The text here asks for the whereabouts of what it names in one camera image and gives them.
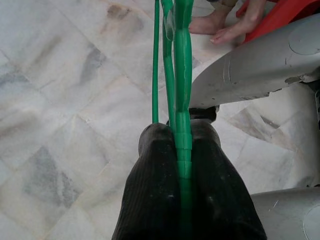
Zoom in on silver robot left thigh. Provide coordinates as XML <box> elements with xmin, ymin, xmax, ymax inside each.
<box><xmin>249</xmin><ymin>186</ymin><xmax>320</xmax><ymax>240</ymax></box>

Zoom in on silver robot left lower leg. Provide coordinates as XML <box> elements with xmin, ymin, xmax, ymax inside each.
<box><xmin>190</xmin><ymin>13</ymin><xmax>320</xmax><ymax>110</ymax></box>

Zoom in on green plastic hanger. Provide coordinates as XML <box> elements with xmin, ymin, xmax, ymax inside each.
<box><xmin>152</xmin><ymin>0</ymin><xmax>195</xmax><ymax>240</ymax></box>

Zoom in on red plastic stool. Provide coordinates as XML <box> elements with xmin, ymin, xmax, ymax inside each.
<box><xmin>236</xmin><ymin>0</ymin><xmax>320</xmax><ymax>45</ymax></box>

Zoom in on person bare hand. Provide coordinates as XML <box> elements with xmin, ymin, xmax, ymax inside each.
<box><xmin>209</xmin><ymin>0</ymin><xmax>270</xmax><ymax>46</ymax></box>

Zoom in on person bare foot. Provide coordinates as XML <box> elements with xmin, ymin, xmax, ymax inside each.
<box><xmin>188</xmin><ymin>7</ymin><xmax>230</xmax><ymax>36</ymax></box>

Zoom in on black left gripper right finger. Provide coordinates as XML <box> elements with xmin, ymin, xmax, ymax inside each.
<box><xmin>188</xmin><ymin>118</ymin><xmax>268</xmax><ymax>240</ymax></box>

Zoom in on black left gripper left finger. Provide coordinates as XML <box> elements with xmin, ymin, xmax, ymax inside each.
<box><xmin>111</xmin><ymin>122</ymin><xmax>185</xmax><ymax>240</ymax></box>

